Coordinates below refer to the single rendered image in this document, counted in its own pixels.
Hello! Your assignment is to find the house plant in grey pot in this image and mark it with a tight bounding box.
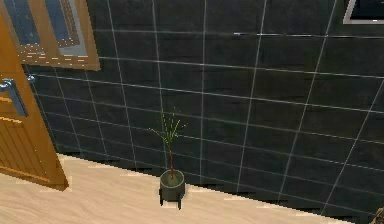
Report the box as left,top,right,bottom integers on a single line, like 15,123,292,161
148,108,189,211

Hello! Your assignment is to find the orange wooden room door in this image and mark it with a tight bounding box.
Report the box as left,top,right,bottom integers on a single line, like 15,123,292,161
0,14,70,192

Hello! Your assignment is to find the grey framed dark picture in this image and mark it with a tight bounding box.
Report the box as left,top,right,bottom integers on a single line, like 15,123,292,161
342,0,384,25

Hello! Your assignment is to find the brown mottled object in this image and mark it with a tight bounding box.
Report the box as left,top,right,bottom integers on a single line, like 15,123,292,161
372,207,384,224

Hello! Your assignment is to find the grey door handle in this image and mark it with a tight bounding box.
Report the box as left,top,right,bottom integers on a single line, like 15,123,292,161
0,74,36,118

